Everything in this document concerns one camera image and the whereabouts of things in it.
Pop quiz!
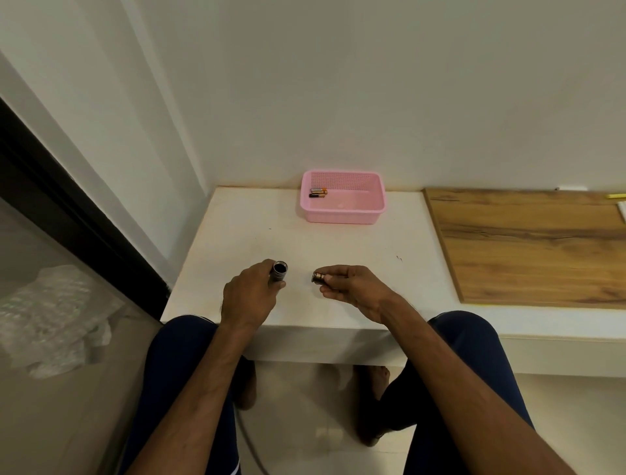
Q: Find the clear bubble wrap sheet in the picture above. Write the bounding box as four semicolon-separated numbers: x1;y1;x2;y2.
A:
0;265;126;380

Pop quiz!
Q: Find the pink plastic basket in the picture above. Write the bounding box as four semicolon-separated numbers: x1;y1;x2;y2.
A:
296;170;387;226

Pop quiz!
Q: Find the person's left leg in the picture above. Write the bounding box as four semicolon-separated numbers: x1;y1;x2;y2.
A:
117;314;256;475

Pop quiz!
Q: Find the wood-grain board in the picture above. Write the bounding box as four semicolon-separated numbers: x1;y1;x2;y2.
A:
422;187;626;310

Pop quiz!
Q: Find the person's right forearm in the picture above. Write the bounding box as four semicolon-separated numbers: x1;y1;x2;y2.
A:
379;293;578;475

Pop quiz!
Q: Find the person's left hand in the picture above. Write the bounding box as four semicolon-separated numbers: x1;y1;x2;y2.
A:
220;260;290;334

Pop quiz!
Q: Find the person's left forearm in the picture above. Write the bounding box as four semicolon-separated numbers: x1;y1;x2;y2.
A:
125;320;267;475

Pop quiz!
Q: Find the grey floor cable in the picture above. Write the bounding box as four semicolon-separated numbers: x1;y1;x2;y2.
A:
237;408;271;475

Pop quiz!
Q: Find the person's right hand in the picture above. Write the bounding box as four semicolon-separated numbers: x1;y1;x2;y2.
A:
312;264;400;324

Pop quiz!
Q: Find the black door frame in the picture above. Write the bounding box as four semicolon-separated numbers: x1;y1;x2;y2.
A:
0;97;171;322

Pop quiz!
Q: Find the person's right foot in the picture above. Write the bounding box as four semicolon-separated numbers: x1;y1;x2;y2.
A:
369;365;392;400

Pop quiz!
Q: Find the grey flashlight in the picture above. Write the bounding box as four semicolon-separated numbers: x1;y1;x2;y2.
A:
270;260;290;290

